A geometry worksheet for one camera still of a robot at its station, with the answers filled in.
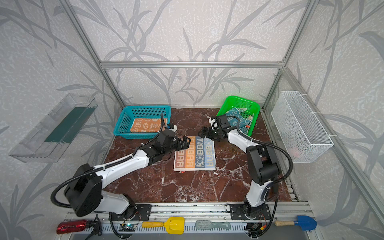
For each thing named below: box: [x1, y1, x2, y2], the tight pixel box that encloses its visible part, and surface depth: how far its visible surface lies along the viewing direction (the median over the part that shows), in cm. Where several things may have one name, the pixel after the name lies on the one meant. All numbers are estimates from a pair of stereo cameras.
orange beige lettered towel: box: [173, 136, 216, 172], surface depth 93 cm
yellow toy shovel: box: [142, 216, 185, 235], surface depth 71 cm
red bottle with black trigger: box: [56, 214, 102, 240], surface depth 69 cm
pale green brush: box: [195, 220, 231, 231], surface depth 71 cm
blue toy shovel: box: [274, 215, 317, 231], surface depth 72 cm
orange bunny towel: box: [130, 118, 167, 133], surface depth 110 cm
